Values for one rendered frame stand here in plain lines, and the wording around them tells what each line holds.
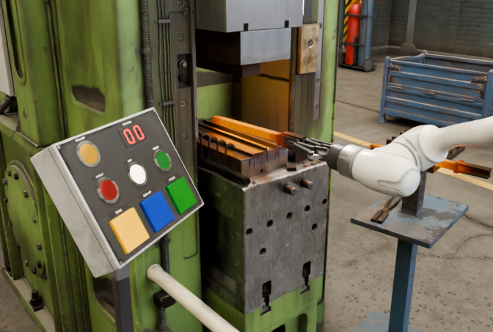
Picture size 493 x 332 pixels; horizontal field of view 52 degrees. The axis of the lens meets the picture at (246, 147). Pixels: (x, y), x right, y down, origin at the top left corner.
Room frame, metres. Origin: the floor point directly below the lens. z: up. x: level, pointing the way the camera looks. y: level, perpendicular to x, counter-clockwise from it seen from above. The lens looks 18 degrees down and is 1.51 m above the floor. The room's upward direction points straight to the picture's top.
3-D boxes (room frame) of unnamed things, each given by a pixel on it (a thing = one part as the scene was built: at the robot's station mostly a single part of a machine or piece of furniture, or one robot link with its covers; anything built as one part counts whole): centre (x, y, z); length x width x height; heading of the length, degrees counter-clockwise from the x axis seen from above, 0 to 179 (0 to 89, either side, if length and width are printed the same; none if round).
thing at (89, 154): (0.99, 0.33, 1.16); 0.05 x 0.03 x 0.04; 130
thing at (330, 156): (1.34, -0.24, 1.04); 0.09 x 0.08 x 0.07; 40
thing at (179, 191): (1.13, 0.16, 1.01); 0.07 x 0.05 x 0.07; 155
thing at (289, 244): (1.72, 0.04, 0.69); 0.56 x 0.38 x 0.45; 40
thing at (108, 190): (0.97, 0.29, 1.09); 0.05 x 0.03 x 0.04; 130
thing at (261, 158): (1.68, 0.07, 0.96); 0.42 x 0.20 x 0.09; 40
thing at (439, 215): (1.74, -0.63, 0.66); 0.40 x 0.30 x 0.02; 140
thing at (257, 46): (1.68, 0.07, 1.32); 0.42 x 0.20 x 0.10; 40
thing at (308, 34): (1.82, -0.22, 1.27); 0.09 x 0.02 x 0.17; 130
